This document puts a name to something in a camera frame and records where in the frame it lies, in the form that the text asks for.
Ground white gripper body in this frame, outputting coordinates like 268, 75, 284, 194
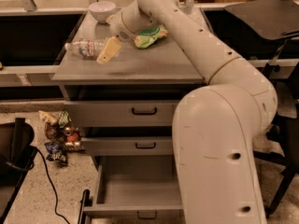
106, 10, 131, 42

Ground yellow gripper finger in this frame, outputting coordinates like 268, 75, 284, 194
96, 36, 121, 64

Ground clear plastic water bottle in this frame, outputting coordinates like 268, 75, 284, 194
64, 37, 121, 60

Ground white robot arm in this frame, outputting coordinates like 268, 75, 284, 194
97, 0, 278, 224

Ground grey drawer cabinet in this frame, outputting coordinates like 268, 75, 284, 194
51, 6, 207, 161

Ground grey top drawer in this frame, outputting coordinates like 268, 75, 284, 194
64, 85, 200, 128

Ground grey drawer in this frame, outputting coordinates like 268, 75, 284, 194
64, 85, 200, 128
81, 126, 173, 156
83, 155, 183, 220

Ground grey middle drawer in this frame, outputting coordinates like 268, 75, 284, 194
81, 126, 173, 156

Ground grey bottom drawer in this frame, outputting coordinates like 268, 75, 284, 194
83, 155, 183, 220

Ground white ceramic bowl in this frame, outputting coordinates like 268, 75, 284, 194
89, 1, 116, 23

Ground green snack bag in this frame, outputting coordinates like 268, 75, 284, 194
134, 26, 169, 49

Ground pile of snack packets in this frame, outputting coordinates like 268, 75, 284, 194
38, 110, 84, 165

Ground black office chair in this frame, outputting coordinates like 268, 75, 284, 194
225, 0, 299, 216

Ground black power cable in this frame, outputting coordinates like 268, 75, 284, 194
31, 146, 72, 224

